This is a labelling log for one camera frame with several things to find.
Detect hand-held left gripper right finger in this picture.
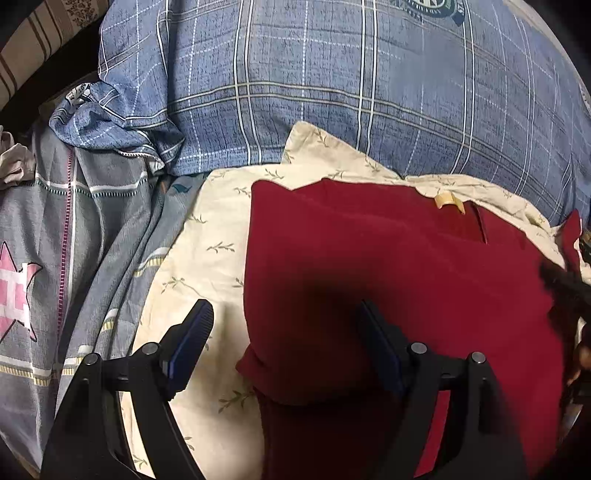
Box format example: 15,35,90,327
360,300,527,480

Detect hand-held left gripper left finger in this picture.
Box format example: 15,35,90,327
41,299,215,480

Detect dark red garment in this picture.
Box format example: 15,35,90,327
235,178,585,480

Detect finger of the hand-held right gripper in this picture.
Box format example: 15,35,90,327
539,259,591,321

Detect blue plaid pillow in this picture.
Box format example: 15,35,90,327
50,0,591,227

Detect cream leaf-print blanket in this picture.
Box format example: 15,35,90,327
124,121,591,480

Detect beige striped cushion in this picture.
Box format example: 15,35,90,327
0,0,112,114

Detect small pale crumpled cloth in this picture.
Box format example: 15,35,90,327
0,131,37,191

